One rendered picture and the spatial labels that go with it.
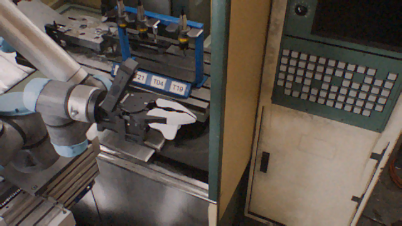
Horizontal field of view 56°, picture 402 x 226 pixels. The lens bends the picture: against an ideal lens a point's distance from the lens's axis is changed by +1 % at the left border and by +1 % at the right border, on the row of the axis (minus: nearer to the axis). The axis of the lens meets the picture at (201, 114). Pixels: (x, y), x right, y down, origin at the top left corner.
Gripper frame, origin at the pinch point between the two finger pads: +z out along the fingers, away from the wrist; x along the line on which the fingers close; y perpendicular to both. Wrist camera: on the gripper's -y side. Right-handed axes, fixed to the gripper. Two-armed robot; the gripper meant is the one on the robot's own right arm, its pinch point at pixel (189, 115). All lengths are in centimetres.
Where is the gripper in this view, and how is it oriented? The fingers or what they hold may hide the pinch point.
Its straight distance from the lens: 72.7
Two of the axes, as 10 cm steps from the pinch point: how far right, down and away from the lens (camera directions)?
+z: 9.6, 1.8, -2.1
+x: -2.7, 5.3, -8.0
